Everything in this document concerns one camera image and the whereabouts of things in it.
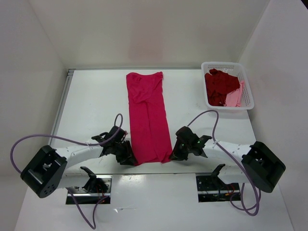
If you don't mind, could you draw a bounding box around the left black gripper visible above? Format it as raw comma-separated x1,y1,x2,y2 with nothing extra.
111,140,138,166

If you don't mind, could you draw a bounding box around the magenta t shirt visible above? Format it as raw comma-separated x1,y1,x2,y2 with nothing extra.
126,72,172,165

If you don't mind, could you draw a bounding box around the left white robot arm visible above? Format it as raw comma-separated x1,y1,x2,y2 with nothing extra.
20,126,138,198

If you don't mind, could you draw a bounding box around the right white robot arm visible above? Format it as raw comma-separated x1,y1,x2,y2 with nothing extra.
170,126,286,193

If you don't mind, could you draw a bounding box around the light pink t shirt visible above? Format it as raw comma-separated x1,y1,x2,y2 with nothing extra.
224,81,245,107

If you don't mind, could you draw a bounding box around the dark red t shirt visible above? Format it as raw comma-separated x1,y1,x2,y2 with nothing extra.
205,69,240,106

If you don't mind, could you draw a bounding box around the white plastic basket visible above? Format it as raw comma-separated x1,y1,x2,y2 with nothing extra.
201,62,255,111

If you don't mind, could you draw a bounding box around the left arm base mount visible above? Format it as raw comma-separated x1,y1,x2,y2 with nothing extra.
69,175,113,205

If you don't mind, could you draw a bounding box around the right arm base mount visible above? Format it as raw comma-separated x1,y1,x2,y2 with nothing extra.
196,175,241,203

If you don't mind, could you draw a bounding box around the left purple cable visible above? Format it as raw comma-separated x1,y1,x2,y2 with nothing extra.
10,113,125,229

